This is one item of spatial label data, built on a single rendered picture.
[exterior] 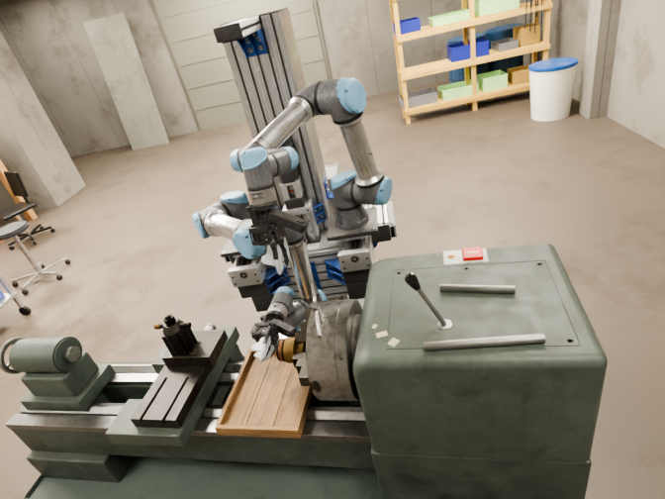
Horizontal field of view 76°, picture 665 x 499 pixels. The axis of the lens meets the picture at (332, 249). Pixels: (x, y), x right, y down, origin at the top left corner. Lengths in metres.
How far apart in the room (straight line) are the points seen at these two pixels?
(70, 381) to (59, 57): 9.69
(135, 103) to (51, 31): 2.10
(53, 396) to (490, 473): 1.65
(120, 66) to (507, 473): 9.75
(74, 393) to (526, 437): 1.63
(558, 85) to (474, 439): 5.49
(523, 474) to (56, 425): 1.67
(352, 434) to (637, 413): 1.64
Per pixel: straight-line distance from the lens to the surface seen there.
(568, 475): 1.48
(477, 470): 1.45
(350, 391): 1.30
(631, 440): 2.60
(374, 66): 9.40
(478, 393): 1.17
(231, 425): 1.58
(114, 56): 10.27
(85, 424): 1.99
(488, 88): 7.37
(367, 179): 1.69
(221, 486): 1.93
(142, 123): 10.19
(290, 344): 1.42
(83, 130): 11.52
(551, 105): 6.45
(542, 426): 1.29
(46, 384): 2.07
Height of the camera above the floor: 2.06
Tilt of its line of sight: 31 degrees down
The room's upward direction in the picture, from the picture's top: 14 degrees counter-clockwise
